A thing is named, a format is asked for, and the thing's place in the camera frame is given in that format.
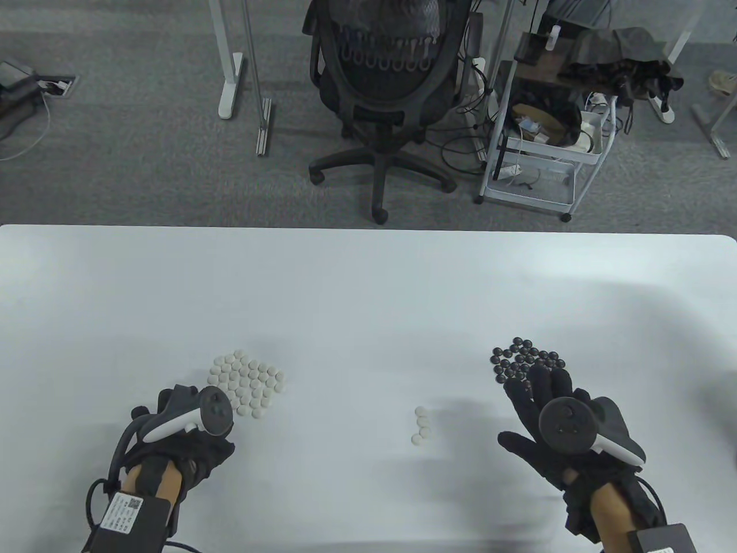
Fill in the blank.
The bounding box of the person's left hand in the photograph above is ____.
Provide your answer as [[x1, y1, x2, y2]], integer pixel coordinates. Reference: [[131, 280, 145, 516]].
[[123, 386, 235, 509]]

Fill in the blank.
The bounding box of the person's right hand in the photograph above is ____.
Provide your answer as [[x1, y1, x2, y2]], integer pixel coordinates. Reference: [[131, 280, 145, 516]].
[[498, 364, 666, 542]]

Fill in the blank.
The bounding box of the group of black go stones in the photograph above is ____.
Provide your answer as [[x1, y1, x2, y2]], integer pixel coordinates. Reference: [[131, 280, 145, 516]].
[[491, 337, 566, 385]]

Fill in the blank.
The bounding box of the group of white go stones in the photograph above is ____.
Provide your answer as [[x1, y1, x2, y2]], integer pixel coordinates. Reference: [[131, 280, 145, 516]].
[[207, 350, 287, 416]]

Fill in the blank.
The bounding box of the person's right forearm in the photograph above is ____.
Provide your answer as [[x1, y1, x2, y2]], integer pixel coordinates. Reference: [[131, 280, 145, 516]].
[[590, 484, 637, 553]]

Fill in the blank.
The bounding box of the person's left forearm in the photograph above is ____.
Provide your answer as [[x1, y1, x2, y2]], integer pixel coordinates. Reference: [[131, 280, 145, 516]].
[[124, 464, 184, 505]]

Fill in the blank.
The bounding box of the grey white right hand controller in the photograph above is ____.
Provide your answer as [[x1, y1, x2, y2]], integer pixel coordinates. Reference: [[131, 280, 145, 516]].
[[538, 396, 647, 466]]

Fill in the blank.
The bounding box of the dark grey left hand controller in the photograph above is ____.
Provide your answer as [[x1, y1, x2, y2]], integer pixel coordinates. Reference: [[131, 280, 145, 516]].
[[142, 387, 235, 444]]

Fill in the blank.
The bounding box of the black left wrist sensor box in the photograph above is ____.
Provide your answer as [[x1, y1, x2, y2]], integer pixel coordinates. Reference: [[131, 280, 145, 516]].
[[91, 491, 172, 553]]

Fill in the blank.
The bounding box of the black wrist sensor box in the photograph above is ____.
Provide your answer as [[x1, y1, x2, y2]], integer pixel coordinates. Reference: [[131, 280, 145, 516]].
[[91, 491, 172, 553], [628, 523, 697, 553]]

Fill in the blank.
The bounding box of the black right wrist sensor box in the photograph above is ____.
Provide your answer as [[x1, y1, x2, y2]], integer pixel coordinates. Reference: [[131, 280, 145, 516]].
[[628, 523, 697, 553]]

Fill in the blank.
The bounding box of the white wheeled utility cart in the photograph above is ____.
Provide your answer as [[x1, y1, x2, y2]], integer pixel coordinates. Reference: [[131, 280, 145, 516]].
[[474, 29, 620, 224]]

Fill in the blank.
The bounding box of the white power adapter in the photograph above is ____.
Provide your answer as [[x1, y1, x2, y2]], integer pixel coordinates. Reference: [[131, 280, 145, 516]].
[[579, 109, 605, 154]]

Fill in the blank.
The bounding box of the black and tan bag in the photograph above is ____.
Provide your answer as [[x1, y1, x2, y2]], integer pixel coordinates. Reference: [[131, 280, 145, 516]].
[[510, 86, 583, 147]]

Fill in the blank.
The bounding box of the grey desk leg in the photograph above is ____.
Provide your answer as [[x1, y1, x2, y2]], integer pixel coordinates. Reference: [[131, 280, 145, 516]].
[[691, 95, 737, 160]]

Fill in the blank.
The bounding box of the black mesh office chair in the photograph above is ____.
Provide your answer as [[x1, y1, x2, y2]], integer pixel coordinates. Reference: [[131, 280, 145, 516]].
[[303, 0, 487, 225]]

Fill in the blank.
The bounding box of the black phone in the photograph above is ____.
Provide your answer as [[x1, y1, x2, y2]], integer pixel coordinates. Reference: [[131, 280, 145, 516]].
[[514, 33, 548, 63]]

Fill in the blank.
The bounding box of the black crumpled cloth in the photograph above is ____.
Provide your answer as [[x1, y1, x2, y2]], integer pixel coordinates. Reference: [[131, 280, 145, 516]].
[[561, 27, 686, 116]]

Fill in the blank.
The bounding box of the floor socket box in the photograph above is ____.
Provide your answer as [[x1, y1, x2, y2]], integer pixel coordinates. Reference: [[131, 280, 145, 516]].
[[37, 74, 78, 97]]

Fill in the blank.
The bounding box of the white slanted desk leg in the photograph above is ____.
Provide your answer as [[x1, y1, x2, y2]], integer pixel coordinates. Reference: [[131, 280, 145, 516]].
[[645, 0, 700, 124]]

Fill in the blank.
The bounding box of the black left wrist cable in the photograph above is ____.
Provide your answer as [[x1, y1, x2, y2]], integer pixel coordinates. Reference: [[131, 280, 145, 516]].
[[85, 415, 202, 553]]

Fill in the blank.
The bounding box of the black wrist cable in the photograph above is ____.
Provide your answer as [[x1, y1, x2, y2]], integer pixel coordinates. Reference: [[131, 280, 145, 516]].
[[636, 469, 667, 525], [85, 415, 202, 553]]

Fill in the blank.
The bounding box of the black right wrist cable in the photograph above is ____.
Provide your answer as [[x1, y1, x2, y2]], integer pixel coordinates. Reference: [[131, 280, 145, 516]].
[[636, 469, 667, 525]]

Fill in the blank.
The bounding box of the aluminium profile post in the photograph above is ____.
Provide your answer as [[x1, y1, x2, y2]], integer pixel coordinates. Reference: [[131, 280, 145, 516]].
[[239, 0, 272, 156]]

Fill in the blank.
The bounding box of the white floor cable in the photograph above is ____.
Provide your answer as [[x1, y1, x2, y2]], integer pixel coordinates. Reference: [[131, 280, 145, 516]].
[[0, 95, 51, 161]]

